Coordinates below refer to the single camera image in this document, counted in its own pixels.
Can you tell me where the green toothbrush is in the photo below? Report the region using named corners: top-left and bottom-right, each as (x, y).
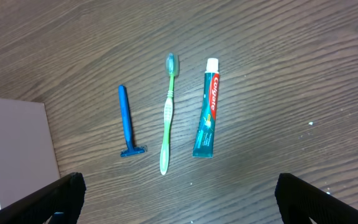
top-left (160, 53), bottom-right (178, 175)

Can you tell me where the teal toothpaste tube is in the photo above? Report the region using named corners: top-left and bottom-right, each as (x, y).
top-left (193, 58), bottom-right (220, 158)

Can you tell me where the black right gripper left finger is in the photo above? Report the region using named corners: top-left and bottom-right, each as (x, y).
top-left (0, 172), bottom-right (86, 224)

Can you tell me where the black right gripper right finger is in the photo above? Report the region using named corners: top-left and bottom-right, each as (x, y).
top-left (275, 173), bottom-right (358, 224)

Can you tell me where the blue disposable razor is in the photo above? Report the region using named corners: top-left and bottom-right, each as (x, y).
top-left (118, 85), bottom-right (147, 157)

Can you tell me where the white cardboard box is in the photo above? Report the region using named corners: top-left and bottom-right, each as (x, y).
top-left (0, 98), bottom-right (60, 210)

